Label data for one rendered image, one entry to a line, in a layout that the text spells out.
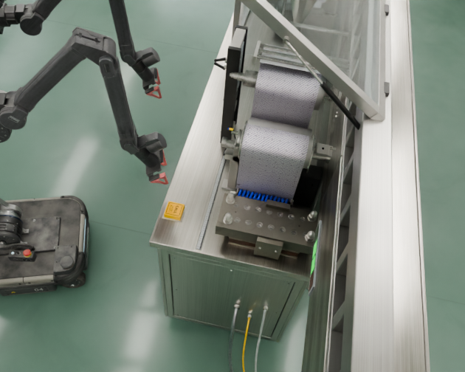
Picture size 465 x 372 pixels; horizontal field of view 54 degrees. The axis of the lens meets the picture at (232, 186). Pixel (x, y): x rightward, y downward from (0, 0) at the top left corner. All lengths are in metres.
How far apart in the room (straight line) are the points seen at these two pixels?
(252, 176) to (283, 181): 0.12
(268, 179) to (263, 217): 0.15
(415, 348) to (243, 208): 0.86
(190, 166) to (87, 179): 1.29
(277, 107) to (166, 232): 0.67
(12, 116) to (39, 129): 2.03
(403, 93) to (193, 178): 0.93
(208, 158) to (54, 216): 1.09
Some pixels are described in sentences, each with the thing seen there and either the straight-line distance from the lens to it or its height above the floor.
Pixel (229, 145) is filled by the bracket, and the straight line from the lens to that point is 1.78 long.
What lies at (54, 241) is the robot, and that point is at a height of 0.26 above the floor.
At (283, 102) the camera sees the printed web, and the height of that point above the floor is 1.32.
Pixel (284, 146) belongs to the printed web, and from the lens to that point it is 1.65.
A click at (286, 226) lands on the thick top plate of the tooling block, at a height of 1.03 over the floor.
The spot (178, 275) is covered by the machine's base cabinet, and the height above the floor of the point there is 0.64.
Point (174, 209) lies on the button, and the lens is 1.90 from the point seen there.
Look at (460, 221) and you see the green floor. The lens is 3.48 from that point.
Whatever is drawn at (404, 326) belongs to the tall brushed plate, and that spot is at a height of 1.44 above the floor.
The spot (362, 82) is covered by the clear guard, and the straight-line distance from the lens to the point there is 1.33.
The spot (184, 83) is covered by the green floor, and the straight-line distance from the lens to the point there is 3.83.
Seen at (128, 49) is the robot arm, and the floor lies 1.30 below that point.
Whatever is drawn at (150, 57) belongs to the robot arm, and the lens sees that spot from 2.05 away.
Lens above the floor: 2.51
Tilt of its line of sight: 53 degrees down
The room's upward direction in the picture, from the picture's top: 7 degrees clockwise
